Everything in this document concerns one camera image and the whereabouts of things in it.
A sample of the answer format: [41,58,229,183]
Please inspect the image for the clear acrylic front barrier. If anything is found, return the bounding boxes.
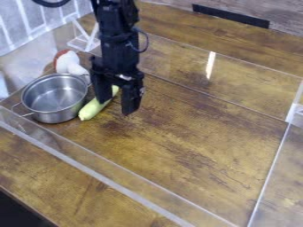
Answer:
[0,106,236,227]

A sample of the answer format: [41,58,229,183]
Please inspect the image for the clear acrylic barrier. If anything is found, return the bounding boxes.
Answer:
[246,81,303,227]
[0,106,236,227]

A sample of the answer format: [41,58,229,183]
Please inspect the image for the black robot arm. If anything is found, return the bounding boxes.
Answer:
[89,0,144,115]

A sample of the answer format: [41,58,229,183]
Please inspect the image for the black cable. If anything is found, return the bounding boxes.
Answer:
[125,26,150,54]

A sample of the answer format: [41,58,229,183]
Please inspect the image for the clear acrylic stand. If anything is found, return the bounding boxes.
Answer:
[68,20,100,52]

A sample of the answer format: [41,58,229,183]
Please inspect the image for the black strip on table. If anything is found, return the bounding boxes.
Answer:
[192,4,269,28]

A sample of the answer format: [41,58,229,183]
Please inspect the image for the red and white toy mushroom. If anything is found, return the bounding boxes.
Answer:
[53,49,89,76]

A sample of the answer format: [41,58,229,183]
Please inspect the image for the green handled metal spoon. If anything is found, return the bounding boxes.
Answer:
[77,84,120,121]

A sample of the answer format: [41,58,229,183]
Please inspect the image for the clear acrylic right barrier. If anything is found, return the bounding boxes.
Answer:
[246,81,303,227]

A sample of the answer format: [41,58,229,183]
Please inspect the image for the stainless steel pot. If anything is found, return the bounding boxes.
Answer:
[10,73,90,124]

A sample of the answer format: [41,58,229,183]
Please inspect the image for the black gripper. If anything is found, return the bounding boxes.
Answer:
[89,56,144,115]

